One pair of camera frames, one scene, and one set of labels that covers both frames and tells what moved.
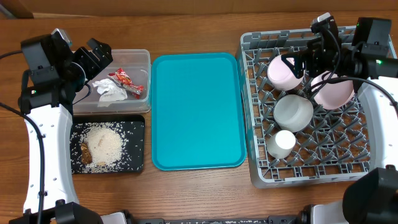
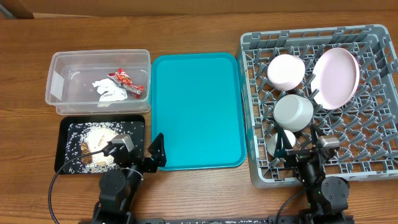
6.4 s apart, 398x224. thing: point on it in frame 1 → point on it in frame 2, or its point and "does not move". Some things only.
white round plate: x=334 y=95 does not move
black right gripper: x=308 y=59 → x=302 y=156
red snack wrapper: x=122 y=77 does not move
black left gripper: x=83 y=55 → x=158 y=158
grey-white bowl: x=293 y=112 does not move
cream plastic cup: x=280 y=144 does not move
